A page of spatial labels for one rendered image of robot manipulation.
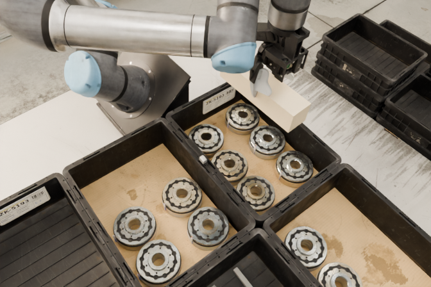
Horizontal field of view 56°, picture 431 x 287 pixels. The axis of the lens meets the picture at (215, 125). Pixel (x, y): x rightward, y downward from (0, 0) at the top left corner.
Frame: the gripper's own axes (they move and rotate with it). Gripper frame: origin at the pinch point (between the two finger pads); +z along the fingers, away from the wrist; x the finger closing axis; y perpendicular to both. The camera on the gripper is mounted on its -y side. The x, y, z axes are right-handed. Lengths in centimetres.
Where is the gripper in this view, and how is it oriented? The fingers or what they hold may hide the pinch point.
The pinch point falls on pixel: (263, 84)
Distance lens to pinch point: 98.2
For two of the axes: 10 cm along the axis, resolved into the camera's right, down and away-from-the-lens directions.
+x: 7.5, -4.9, 4.4
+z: -0.6, 6.2, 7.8
